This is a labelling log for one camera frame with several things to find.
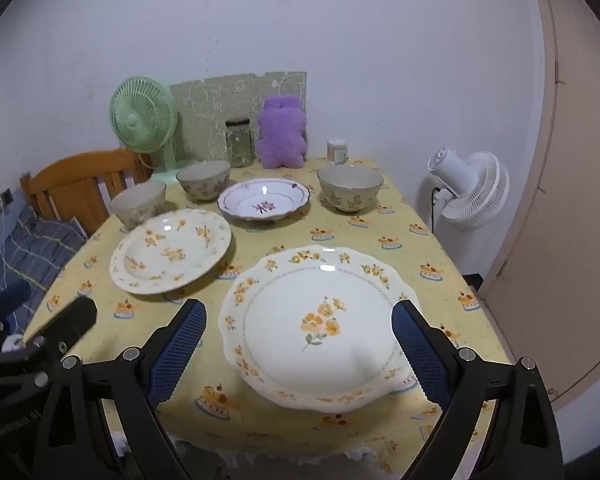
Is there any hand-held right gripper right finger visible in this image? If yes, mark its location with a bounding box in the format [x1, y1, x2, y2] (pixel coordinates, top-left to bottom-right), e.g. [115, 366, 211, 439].
[391, 299, 566, 480]

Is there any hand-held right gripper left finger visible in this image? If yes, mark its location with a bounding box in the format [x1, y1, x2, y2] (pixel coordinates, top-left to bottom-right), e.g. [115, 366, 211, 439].
[32, 299, 208, 480]

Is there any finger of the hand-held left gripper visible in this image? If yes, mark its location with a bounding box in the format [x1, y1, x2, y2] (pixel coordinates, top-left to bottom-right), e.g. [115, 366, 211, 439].
[24, 295, 99, 361]

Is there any white plate red pattern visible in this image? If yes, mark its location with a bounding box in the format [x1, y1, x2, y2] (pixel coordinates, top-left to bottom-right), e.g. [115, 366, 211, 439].
[218, 245, 423, 413]

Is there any deep yellow floral plate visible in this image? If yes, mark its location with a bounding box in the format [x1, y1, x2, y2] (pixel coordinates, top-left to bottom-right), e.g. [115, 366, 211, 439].
[109, 209, 232, 296]

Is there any beige floral ceramic bowl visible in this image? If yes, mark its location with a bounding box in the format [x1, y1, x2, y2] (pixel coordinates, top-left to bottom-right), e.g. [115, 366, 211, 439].
[175, 161, 232, 203]
[316, 165, 384, 212]
[110, 181, 167, 231]

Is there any purple patterned white plate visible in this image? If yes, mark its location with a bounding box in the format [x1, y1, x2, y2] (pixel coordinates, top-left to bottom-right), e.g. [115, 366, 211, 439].
[217, 178, 311, 224]

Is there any dark cloth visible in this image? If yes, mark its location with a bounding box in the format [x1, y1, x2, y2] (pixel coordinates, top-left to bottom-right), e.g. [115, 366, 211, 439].
[0, 280, 32, 356]

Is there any blue plaid cushion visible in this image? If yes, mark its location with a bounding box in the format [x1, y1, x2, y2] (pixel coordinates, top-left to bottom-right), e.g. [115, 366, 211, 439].
[0, 205, 88, 331]

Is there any wooden chair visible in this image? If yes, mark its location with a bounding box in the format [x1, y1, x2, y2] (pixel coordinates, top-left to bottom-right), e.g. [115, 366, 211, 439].
[20, 147, 153, 236]

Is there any yellow cake print tablecloth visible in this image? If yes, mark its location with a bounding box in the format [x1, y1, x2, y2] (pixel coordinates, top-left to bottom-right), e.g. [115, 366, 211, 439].
[22, 155, 513, 476]

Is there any white standing fan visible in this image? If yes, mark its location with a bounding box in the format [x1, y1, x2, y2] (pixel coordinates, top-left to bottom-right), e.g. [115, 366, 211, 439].
[426, 146, 511, 233]

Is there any beige door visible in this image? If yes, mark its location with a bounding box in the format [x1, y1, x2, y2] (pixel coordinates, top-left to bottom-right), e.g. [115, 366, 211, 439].
[480, 0, 600, 411]

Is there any green desk fan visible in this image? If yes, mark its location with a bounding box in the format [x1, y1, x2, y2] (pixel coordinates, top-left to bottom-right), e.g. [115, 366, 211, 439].
[109, 76, 206, 186]

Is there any glass jar with lid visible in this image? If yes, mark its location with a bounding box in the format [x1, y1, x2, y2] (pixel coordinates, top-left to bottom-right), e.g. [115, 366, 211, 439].
[224, 118, 254, 168]

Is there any small toothpick holder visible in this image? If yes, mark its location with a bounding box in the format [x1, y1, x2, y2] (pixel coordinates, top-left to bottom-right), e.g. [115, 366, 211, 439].
[327, 139, 349, 166]

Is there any purple plush toy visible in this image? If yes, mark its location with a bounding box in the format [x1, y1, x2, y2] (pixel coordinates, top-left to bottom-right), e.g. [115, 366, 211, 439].
[256, 94, 308, 170]

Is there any green patterned board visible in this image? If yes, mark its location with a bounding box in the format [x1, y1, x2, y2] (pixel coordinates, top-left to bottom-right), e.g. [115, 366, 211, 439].
[169, 71, 308, 166]

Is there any black fan cable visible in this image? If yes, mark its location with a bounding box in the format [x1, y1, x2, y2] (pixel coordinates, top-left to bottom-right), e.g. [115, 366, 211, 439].
[429, 187, 442, 234]

